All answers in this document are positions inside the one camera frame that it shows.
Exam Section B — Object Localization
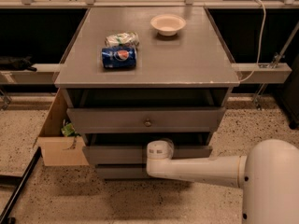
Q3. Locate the black metal floor bar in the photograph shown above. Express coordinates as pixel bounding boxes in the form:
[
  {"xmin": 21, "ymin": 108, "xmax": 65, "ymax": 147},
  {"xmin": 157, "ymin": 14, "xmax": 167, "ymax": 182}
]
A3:
[{"xmin": 0, "ymin": 147, "xmax": 41, "ymax": 224}]

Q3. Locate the white cable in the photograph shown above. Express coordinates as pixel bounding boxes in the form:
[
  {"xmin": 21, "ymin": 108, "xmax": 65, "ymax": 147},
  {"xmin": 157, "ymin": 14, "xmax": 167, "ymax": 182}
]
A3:
[{"xmin": 239, "ymin": 0, "xmax": 267, "ymax": 83}]

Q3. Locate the grey bottom drawer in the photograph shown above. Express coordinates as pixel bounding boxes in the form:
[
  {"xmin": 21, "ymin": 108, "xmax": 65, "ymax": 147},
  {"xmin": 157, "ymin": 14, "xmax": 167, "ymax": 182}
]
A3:
[{"xmin": 95, "ymin": 164, "xmax": 149, "ymax": 179}]

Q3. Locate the grey drawer cabinet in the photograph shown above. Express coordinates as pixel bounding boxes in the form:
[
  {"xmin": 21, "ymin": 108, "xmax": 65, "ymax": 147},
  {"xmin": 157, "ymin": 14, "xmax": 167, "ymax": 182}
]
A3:
[{"xmin": 55, "ymin": 7, "xmax": 238, "ymax": 179}]

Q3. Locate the white paper bowl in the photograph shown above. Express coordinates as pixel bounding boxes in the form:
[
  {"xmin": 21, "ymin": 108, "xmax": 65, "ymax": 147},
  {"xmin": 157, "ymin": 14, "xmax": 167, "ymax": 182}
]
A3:
[{"xmin": 150, "ymin": 14, "xmax": 186, "ymax": 36}]

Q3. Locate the black object on rail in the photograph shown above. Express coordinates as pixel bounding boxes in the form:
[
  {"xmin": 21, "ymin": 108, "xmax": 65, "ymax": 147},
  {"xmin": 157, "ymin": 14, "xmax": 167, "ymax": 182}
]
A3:
[{"xmin": 0, "ymin": 56, "xmax": 37, "ymax": 72}]

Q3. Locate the crushed green white can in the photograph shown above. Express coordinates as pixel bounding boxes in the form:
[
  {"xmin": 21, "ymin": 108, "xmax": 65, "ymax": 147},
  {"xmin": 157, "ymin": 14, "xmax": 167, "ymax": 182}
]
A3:
[{"xmin": 105, "ymin": 32, "xmax": 139, "ymax": 47}]

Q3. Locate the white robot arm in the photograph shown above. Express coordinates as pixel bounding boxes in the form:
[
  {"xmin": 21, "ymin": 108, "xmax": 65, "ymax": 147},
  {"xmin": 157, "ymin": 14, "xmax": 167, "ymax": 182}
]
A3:
[{"xmin": 147, "ymin": 139, "xmax": 299, "ymax": 224}]

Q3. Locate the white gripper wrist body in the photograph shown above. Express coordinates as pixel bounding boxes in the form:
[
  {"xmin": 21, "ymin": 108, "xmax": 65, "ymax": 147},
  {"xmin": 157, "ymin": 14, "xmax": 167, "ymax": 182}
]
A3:
[{"xmin": 147, "ymin": 139, "xmax": 174, "ymax": 160}]

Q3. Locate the green packet in box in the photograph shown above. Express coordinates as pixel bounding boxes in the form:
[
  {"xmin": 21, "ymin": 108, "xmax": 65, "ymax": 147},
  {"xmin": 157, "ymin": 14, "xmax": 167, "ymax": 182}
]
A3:
[{"xmin": 61, "ymin": 123, "xmax": 78, "ymax": 137}]

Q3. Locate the grey top drawer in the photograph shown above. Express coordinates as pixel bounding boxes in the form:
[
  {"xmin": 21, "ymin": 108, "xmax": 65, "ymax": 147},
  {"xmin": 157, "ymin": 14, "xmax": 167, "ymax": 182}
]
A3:
[{"xmin": 67, "ymin": 108, "xmax": 225, "ymax": 134}]

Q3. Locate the grey drawer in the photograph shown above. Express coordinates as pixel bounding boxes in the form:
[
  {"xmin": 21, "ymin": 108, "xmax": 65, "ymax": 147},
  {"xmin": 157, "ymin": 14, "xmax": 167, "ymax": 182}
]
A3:
[
  {"xmin": 95, "ymin": 164, "xmax": 149, "ymax": 179},
  {"xmin": 67, "ymin": 108, "xmax": 225, "ymax": 134},
  {"xmin": 82, "ymin": 133, "xmax": 212, "ymax": 165}
]

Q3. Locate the brown cardboard box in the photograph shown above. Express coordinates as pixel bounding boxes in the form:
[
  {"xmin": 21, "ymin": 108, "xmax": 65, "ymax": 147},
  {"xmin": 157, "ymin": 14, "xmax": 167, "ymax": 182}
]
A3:
[{"xmin": 36, "ymin": 91, "xmax": 88, "ymax": 166}]

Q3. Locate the blue pepsi can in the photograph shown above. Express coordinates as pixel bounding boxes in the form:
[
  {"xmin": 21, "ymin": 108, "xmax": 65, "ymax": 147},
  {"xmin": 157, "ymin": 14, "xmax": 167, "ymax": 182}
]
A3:
[{"xmin": 101, "ymin": 46, "xmax": 136, "ymax": 69}]

